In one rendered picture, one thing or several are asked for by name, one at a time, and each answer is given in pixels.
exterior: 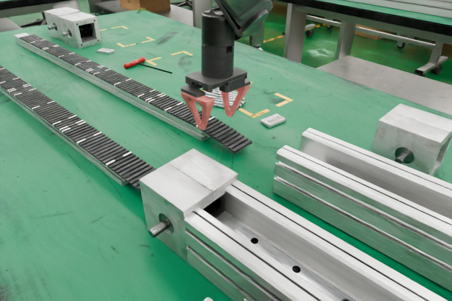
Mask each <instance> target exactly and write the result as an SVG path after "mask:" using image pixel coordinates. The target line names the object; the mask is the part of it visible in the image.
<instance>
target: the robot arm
mask: <svg viewBox="0 0 452 301"><path fill-rule="evenodd" d="M215 2H216V4H217V5H218V6H219V7H216V8H212V9H211V10H208V11H203V12H202V20H201V71H196V72H194V73H190V74H188V75H186V76H185V78H186V83H187V84H188V85H185V86H183V87H181V96H182V97H183V99H184V101H185V102H186V104H187V105H188V107H189V108H190V111H191V112H192V114H193V116H194V119H195V121H196V123H197V126H198V128H200V129H201V130H205V128H206V125H207V123H208V120H209V117H210V114H211V111H212V108H213V105H214V102H215V99H213V98H211V97H208V96H206V95H205V91H207V92H213V89H216V88H218V87H219V91H221V95H222V98H223V105H224V108H225V113H226V115H227V116H229V117H232V116H233V115H234V113H235V111H236V109H237V107H238V105H239V104H240V102H241V101H242V99H243V98H244V96H245V95H246V93H247V92H248V90H249V89H250V85H251V81H250V80H249V79H247V77H248V72H247V71H245V70H243V69H239V68H236V67H234V66H233V59H234V44H235V40H239V39H242V38H245V37H248V36H252V35H254V34H257V33H258V32H259V31H260V30H261V28H262V24H263V21H264V20H265V19H266V18H267V17H268V16H269V12H270V10H271V9H272V8H273V4H272V1H271V0H215ZM200 88H202V90H204V91H202V90H200ZM234 90H236V91H238V94H237V96H236V98H235V101H234V102H233V105H232V106H231V109H230V105H229V92H231V91H234ZM195 101H196V102H198V103H199V105H200V106H201V107H202V120H201V119H200V116H199V113H198V110H197V107H196V103H195Z"/></svg>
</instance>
